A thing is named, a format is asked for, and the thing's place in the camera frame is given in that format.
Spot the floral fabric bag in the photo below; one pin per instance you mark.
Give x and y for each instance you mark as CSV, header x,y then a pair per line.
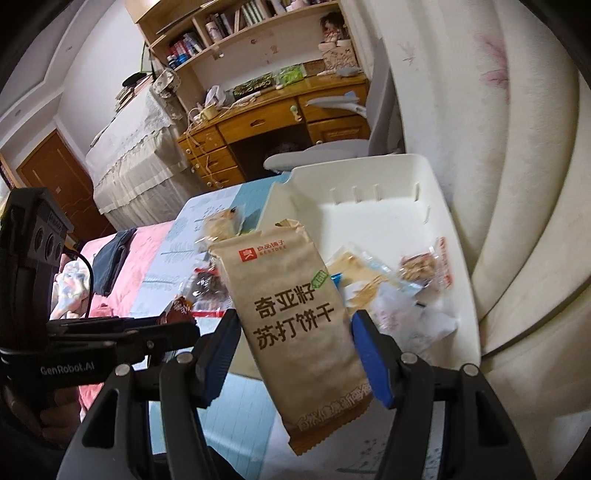
x,y
166,82

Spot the person's left hand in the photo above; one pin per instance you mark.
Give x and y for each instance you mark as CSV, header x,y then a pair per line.
x,y
51,415

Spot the nut snack clear packet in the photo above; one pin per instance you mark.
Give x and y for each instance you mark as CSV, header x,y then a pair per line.
x,y
422,267

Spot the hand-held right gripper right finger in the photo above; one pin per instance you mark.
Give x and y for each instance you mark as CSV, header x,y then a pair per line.
x,y
374,364

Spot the white floral cloth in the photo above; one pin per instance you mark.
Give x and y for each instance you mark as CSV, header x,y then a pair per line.
x,y
69,286

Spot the wooden bookshelf hutch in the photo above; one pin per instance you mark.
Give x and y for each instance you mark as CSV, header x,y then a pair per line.
x,y
240,50

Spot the dark green printed box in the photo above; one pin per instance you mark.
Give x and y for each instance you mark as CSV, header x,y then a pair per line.
x,y
254,86

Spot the pale rice cake packet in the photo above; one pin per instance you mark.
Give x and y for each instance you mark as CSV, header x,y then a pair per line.
x,y
221,228

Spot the row of shelf books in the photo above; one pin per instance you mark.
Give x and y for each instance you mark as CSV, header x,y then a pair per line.
x,y
221,23

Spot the grey pouch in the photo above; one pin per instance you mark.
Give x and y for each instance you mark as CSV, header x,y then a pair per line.
x,y
349,71

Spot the covered piano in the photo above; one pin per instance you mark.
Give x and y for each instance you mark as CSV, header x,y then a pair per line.
x,y
138,170

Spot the toast bread packet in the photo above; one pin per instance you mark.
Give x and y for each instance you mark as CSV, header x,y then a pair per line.
x,y
364,277

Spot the white plastic storage bin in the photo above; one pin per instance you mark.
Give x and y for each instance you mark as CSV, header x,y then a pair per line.
x,y
392,217

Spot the stack of books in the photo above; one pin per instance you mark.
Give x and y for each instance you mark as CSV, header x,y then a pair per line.
x,y
131,92

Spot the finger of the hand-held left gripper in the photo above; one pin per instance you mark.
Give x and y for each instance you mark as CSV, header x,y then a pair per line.
x,y
138,339

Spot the brown snack packet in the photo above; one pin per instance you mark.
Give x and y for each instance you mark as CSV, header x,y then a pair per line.
x,y
178,310

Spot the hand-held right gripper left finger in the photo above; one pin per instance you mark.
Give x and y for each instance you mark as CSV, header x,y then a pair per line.
x,y
219,360

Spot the small yellow cup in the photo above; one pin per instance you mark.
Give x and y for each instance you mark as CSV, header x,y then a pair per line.
x,y
208,113

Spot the brown haired doll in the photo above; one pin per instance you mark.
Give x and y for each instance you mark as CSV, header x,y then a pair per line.
x,y
333,27

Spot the red white snack packet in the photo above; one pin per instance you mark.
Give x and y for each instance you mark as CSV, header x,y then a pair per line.
x,y
411,318

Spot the beige cracker packet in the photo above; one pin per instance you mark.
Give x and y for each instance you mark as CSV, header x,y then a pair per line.
x,y
286,295

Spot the green packet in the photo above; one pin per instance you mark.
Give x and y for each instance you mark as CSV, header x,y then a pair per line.
x,y
292,74

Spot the brown wooden door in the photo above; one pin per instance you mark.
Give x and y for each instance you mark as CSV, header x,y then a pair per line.
x,y
55,175

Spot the printed cardboard box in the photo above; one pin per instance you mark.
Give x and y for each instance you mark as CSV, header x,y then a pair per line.
x,y
339,59

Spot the grey office chair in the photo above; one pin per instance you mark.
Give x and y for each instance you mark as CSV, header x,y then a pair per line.
x,y
378,115

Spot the white plastic bag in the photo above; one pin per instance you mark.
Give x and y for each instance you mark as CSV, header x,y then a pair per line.
x,y
215,96

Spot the white handheld wand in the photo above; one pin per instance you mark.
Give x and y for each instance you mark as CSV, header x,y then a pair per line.
x,y
249,98

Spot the white floral curtain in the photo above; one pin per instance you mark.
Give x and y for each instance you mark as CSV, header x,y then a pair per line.
x,y
508,161

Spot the navy blue folded cloth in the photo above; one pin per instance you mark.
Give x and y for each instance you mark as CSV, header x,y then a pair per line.
x,y
113,258

